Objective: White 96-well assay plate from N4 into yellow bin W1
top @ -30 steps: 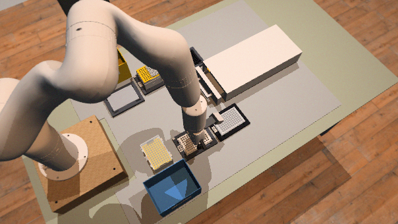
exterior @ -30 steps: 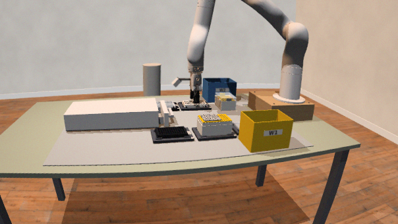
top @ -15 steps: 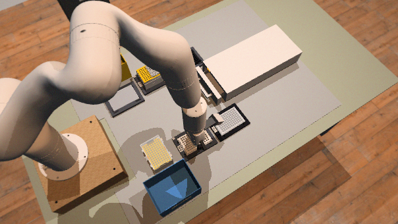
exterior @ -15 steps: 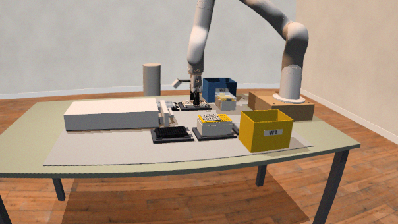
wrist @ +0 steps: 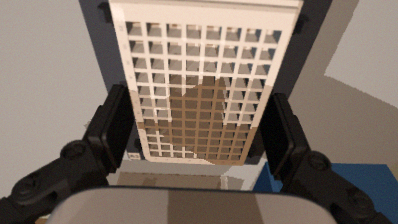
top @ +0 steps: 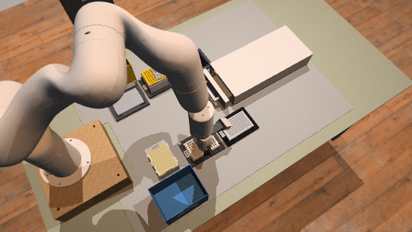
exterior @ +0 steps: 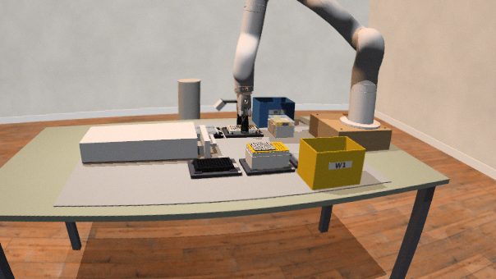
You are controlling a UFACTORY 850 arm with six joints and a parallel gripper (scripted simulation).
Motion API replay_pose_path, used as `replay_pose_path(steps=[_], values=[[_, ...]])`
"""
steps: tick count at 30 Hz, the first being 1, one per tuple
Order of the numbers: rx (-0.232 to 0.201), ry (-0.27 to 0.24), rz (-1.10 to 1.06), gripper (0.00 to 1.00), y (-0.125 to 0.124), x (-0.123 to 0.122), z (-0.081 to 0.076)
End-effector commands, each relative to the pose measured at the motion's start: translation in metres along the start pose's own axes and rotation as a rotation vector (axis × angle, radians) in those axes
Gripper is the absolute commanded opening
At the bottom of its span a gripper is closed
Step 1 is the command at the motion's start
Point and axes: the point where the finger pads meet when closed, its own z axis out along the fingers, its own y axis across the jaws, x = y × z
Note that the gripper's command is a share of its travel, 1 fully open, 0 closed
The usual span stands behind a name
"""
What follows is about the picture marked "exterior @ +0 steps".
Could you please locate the grey flat mat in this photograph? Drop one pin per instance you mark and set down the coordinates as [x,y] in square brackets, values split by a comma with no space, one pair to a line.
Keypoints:
[169,182]

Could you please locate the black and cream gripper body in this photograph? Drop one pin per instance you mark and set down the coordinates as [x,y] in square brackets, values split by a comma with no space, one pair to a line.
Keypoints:
[243,100]

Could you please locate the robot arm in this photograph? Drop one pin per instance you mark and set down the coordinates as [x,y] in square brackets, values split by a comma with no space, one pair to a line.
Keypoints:
[368,43]

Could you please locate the yellow open-top bin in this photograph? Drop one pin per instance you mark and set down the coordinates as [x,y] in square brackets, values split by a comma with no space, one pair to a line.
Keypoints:
[321,169]

